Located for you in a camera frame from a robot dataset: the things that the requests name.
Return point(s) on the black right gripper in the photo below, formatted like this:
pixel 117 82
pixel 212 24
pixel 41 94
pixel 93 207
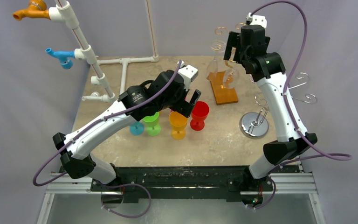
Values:
pixel 236 43

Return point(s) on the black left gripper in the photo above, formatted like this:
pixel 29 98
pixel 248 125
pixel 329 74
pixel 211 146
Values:
pixel 183 107

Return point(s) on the red wine glass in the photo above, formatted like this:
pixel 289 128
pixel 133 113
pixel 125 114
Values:
pixel 199 115

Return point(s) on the orange wine glass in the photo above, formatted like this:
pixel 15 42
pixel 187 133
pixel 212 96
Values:
pixel 178 124

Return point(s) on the clear wine glass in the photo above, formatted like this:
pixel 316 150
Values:
pixel 213 68
pixel 230 78

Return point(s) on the green wine glass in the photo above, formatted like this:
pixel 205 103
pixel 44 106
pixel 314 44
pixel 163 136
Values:
pixel 153 127

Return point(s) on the blue wine glass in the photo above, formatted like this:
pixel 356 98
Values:
pixel 137 128

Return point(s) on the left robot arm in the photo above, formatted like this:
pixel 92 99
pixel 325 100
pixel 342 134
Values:
pixel 138 101

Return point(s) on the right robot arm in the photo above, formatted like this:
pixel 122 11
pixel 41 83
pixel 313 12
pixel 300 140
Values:
pixel 292 137

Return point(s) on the wooden rack base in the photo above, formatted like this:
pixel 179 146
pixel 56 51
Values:
pixel 221 94

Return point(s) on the blue faucet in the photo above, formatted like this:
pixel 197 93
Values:
pixel 64 57

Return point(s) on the orange faucet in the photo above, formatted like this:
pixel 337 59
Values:
pixel 35 9

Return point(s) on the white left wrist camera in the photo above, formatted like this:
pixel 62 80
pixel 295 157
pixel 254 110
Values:
pixel 188 73

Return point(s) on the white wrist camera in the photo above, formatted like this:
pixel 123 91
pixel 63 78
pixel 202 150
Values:
pixel 255 21
pixel 188 73

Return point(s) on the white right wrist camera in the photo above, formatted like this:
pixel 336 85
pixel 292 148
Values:
pixel 255 21

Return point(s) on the chrome wire glass rack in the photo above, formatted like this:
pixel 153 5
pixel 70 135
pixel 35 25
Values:
pixel 255 125

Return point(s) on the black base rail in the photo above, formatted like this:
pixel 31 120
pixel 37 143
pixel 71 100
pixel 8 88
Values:
pixel 229 183

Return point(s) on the white PVC pipe frame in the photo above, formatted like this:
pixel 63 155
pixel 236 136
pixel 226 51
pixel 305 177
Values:
pixel 64 13

